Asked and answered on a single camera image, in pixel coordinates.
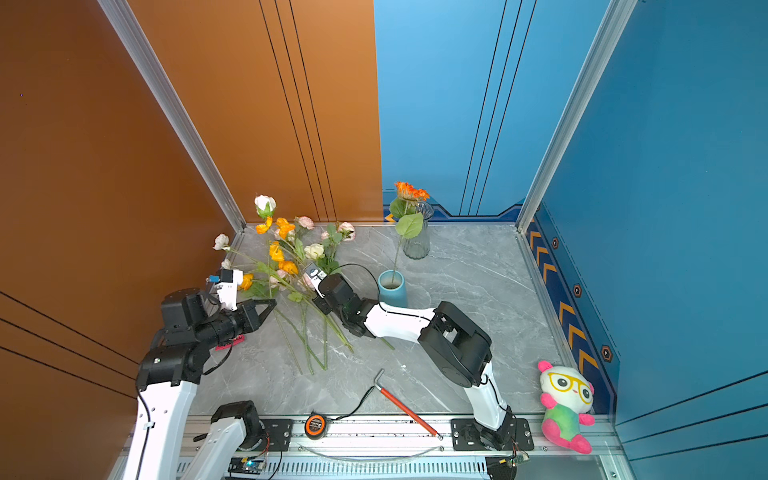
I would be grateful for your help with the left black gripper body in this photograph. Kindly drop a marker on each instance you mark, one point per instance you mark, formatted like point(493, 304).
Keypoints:
point(240, 322)

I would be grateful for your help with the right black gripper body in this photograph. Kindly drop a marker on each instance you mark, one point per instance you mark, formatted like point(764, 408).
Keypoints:
point(323, 304)

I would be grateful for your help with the blue ceramic cylinder vase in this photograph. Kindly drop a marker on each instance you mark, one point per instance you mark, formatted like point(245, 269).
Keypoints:
point(392, 288)

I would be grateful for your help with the white rose flower stem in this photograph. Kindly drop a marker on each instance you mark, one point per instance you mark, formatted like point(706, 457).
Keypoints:
point(265, 207)

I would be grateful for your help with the orange gerbera flower stem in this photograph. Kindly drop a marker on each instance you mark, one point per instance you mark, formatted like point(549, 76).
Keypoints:
point(403, 210)

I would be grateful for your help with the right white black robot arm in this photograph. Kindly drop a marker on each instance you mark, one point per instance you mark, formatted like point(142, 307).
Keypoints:
point(459, 348)

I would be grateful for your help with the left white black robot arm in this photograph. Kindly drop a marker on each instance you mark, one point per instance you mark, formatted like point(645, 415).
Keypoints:
point(167, 382)

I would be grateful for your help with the pile of artificial flowers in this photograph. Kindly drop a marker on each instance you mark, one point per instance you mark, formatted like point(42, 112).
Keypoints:
point(293, 245)

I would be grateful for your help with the clear ribbed glass vase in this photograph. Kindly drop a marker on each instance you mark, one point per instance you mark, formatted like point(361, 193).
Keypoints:
point(418, 247)

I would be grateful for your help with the pink candy wrapper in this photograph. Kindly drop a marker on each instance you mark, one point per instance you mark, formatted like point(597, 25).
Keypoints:
point(229, 344)

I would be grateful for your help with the orange black tape measure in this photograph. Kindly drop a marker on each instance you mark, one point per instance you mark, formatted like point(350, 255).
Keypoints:
point(315, 426)

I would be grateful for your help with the green circuit board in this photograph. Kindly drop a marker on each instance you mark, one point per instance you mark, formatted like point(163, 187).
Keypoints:
point(246, 466)

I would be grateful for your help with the panda plush toy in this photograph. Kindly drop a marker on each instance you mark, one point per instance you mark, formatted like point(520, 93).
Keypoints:
point(567, 397)

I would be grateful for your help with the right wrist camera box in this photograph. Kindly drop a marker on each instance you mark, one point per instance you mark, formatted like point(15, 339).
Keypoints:
point(314, 276)

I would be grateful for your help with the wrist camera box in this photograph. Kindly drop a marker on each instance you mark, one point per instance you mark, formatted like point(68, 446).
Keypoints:
point(225, 284)
point(314, 276)

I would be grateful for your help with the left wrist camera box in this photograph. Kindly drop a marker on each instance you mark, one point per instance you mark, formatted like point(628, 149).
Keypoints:
point(225, 284)

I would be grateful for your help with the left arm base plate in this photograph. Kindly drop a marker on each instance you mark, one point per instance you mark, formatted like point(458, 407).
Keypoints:
point(270, 435)

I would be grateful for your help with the red handled hammer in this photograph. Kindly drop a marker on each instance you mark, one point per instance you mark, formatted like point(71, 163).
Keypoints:
point(403, 407)

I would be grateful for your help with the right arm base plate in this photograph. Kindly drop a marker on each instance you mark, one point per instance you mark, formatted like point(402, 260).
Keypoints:
point(467, 435)

